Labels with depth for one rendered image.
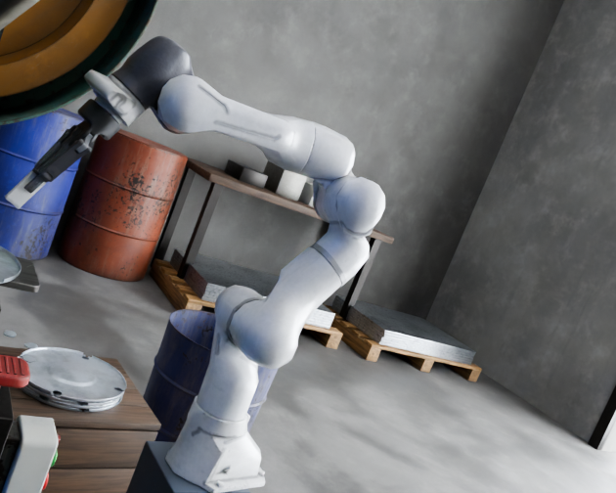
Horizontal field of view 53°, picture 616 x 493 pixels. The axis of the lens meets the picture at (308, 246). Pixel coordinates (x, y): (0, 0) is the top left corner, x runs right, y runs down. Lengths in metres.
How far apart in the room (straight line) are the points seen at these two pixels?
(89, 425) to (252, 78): 3.53
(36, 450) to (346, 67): 4.48
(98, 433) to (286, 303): 0.68
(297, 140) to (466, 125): 4.84
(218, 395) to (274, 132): 0.53
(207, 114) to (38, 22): 0.49
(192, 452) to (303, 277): 0.42
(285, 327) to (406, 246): 4.74
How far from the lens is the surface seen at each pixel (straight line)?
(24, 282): 1.11
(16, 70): 1.44
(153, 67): 1.20
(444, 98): 5.79
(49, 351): 1.90
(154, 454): 1.40
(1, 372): 0.85
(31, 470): 1.02
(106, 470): 1.77
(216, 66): 4.69
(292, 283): 1.25
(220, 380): 1.28
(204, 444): 1.33
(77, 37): 1.45
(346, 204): 1.23
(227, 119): 1.14
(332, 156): 1.26
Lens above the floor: 1.13
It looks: 7 degrees down
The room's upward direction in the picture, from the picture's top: 22 degrees clockwise
